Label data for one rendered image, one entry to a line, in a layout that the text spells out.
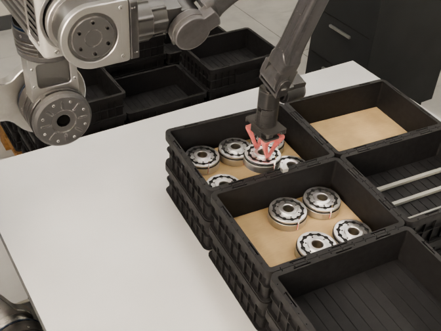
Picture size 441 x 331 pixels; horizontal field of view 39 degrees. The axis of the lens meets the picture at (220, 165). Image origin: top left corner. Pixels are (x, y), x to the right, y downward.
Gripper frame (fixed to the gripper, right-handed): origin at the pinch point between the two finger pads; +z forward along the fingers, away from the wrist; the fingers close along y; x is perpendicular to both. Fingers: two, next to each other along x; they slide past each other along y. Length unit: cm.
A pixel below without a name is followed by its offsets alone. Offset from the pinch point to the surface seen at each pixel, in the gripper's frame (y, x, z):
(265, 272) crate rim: -34.9, 24.3, 2.9
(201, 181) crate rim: -1.6, 20.8, 1.8
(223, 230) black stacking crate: -13.3, 20.9, 9.6
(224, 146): 16.1, 1.6, 8.1
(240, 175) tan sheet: 5.6, 2.5, 11.5
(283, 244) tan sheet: -23.1, 8.9, 11.9
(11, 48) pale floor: 269, -5, 91
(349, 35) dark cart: 97, -129, 35
